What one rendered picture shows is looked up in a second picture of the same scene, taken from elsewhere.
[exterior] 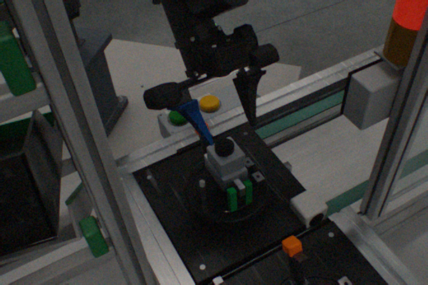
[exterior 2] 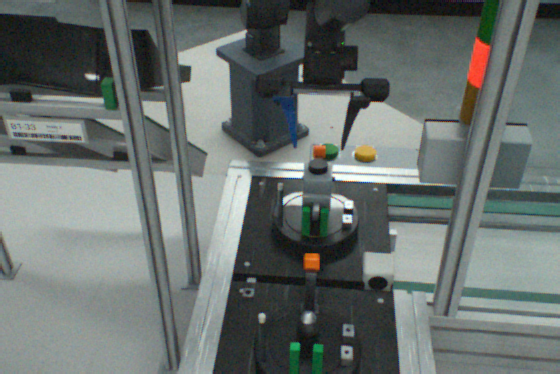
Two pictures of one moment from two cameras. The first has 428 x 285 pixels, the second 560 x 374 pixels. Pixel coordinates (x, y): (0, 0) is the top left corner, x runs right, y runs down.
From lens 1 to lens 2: 0.45 m
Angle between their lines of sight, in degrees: 24
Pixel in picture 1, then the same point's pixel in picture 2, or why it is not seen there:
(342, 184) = not seen: hidden behind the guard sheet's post
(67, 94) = not seen: outside the picture
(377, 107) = (438, 162)
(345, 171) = not seen: hidden behind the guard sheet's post
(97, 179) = (111, 37)
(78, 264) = (94, 107)
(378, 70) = (453, 127)
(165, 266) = (220, 251)
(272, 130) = (409, 203)
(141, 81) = (334, 122)
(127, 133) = (286, 158)
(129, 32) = (414, 109)
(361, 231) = (416, 317)
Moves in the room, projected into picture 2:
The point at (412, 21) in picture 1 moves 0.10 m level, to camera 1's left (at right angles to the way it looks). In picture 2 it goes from (474, 77) to (389, 56)
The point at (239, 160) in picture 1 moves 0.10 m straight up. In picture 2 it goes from (324, 183) to (327, 127)
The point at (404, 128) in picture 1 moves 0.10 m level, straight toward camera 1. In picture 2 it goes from (460, 195) to (390, 220)
